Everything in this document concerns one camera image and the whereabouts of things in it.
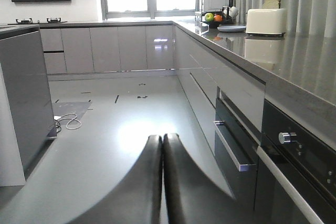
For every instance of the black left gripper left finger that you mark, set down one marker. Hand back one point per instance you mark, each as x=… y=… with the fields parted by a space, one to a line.
x=137 y=197

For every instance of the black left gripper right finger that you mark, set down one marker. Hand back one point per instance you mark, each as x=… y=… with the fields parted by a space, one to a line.
x=191 y=197

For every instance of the green apple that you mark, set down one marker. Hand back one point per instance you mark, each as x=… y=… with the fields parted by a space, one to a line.
x=209 y=17

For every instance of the black built-in oven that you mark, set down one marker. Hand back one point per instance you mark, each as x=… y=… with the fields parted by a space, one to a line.
x=296 y=181

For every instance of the silver oven knob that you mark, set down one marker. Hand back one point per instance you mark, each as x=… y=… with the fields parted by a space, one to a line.
x=287 y=137

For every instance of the grey kitchen counter cabinet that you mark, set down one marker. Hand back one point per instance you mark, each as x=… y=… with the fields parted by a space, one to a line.
x=174 y=79

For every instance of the grey kitchen island cabinet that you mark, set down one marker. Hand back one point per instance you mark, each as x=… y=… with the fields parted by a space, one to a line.
x=27 y=119

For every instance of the blue grey plate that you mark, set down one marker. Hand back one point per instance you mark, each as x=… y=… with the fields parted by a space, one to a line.
x=231 y=28

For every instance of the orange fruit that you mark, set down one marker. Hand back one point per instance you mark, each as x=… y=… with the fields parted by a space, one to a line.
x=218 y=18

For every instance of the cream white toaster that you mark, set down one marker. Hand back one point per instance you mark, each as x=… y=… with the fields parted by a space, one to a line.
x=269 y=21

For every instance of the slice of bread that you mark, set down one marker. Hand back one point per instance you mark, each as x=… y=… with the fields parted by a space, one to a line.
x=271 y=4

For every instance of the silver drawer handle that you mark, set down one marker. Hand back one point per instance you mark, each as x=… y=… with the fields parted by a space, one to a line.
x=240 y=159

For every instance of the black wire rack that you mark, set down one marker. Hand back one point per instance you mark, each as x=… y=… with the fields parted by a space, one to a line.
x=227 y=19

